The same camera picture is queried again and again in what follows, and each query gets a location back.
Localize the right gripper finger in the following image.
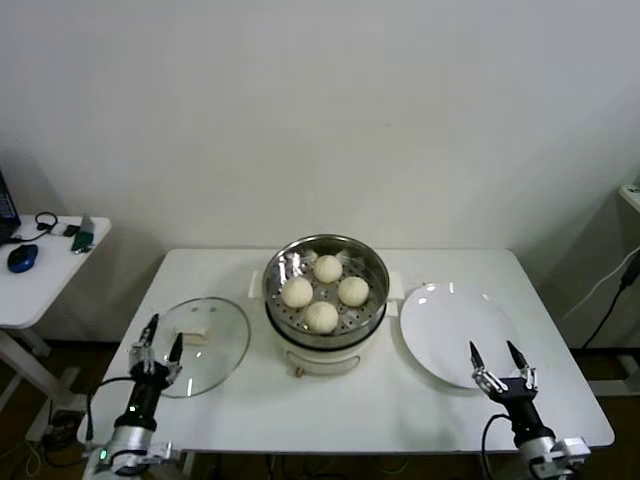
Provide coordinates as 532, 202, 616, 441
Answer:
506, 339, 540, 394
468, 340, 506, 396

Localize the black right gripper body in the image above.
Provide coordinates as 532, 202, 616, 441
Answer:
497, 378, 554, 446

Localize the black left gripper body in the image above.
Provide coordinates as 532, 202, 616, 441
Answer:
124, 362, 171, 426

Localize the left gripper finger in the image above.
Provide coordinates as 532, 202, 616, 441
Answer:
129, 313, 160, 374
164, 332, 185, 384

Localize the glass lid with cream handle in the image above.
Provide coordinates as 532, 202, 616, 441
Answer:
137, 296, 251, 400

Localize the white steamed baozi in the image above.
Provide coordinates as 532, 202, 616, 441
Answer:
303, 301, 340, 335
313, 254, 344, 284
281, 277, 315, 309
338, 276, 371, 307

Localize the stainless steel steamer basket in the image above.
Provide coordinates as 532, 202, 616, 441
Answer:
248, 233, 405, 349

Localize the white round plate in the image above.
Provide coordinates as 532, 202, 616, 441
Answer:
399, 282, 521, 390

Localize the black floor power adapter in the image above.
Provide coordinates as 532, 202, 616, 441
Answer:
47, 409, 84, 441

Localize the white side table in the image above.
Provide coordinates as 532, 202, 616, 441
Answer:
0, 215, 112, 444

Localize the green circuit board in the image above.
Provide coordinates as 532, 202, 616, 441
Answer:
71, 213, 96, 255

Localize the cream electric pot base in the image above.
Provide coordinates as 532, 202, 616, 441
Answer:
267, 299, 389, 377

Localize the blue computer mouse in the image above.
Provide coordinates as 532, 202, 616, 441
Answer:
6, 243, 40, 274

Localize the black laptop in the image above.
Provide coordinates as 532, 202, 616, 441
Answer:
0, 169, 22, 246

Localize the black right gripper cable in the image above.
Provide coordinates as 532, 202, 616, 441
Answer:
480, 412, 516, 480

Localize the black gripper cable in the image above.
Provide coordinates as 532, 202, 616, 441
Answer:
83, 375, 136, 444
480, 412, 516, 480

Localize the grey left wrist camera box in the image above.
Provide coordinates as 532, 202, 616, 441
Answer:
142, 439, 182, 464

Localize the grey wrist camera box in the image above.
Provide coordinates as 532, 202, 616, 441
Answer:
142, 439, 182, 464
549, 435, 591, 459

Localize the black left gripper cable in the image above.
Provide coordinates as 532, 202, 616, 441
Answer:
83, 375, 136, 444

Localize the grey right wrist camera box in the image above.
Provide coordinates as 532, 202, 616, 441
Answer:
549, 435, 591, 459

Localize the white wall cable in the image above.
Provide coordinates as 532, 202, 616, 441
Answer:
559, 247, 640, 321

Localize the black wall cable with plug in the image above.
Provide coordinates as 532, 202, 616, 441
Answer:
582, 259, 640, 350

